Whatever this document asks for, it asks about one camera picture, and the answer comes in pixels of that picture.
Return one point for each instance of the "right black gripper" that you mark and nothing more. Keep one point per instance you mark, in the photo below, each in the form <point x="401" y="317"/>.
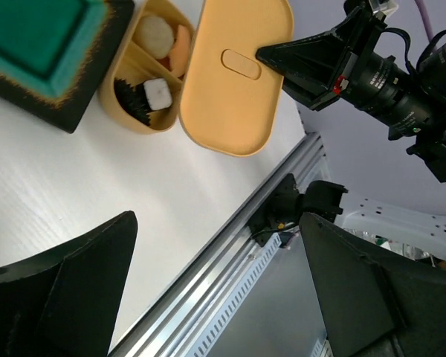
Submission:
<point x="341" y="62"/>

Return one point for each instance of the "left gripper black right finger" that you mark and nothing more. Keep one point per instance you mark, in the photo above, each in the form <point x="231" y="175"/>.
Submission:
<point x="374" y="302"/>

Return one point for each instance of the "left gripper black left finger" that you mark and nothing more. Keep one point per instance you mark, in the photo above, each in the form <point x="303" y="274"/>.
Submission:
<point x="64" y="301"/>

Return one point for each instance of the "orange lunch box lid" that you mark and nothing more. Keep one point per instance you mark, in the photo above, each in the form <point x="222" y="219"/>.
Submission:
<point x="229" y="99"/>

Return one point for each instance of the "white tofu cube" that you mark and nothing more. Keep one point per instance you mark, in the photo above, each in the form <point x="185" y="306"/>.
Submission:
<point x="157" y="94"/>

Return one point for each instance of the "white rice ball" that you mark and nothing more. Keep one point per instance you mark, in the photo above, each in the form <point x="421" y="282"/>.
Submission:
<point x="154" y="35"/>

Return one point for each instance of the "orange lunch box base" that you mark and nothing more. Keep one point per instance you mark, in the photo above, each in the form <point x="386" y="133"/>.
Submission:
<point x="132" y="64"/>

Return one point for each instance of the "black seaweed piece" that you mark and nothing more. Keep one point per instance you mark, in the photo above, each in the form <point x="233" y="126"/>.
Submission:
<point x="131" y="102"/>

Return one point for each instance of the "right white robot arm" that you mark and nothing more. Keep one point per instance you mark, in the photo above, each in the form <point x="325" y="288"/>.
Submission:
<point x="432" y="153"/>

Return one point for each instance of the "square teal black plate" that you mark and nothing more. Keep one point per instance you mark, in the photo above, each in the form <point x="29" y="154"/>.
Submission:
<point x="55" y="54"/>

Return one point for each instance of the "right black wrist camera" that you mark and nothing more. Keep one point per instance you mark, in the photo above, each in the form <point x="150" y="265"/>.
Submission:
<point x="381" y="9"/>

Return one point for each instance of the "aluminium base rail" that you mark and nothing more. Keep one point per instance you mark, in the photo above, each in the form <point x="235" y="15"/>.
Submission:
<point x="169" y="326"/>

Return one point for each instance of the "white slotted cable duct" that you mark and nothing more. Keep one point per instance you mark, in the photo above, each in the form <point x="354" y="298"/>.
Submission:
<point x="227" y="303"/>

